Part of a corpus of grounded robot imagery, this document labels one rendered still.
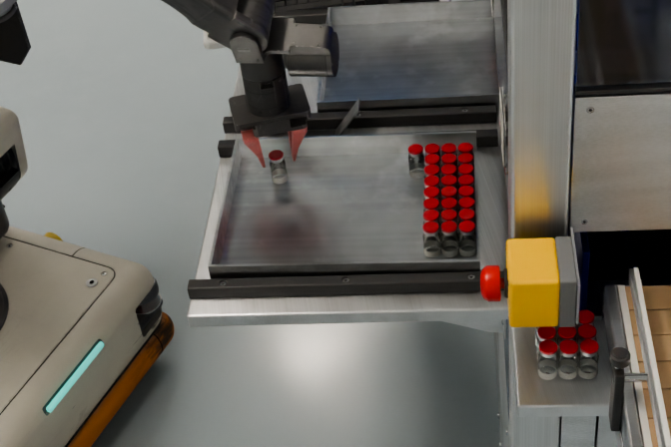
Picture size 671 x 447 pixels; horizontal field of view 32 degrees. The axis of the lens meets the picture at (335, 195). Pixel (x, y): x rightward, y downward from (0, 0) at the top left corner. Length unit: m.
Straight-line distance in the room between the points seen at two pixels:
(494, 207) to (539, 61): 0.42
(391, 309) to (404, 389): 1.07
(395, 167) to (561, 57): 0.51
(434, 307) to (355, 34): 0.62
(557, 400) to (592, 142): 0.30
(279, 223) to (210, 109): 1.76
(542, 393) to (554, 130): 0.31
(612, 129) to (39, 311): 1.47
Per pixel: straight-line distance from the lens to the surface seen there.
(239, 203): 1.64
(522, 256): 1.30
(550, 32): 1.19
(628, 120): 1.26
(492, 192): 1.61
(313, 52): 1.48
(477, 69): 1.84
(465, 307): 1.46
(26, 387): 2.32
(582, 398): 1.37
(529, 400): 1.36
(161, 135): 3.28
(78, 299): 2.45
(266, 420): 2.51
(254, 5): 1.45
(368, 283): 1.47
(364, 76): 1.84
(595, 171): 1.30
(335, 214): 1.59
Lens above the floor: 1.94
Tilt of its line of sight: 41 degrees down
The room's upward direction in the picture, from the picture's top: 7 degrees counter-clockwise
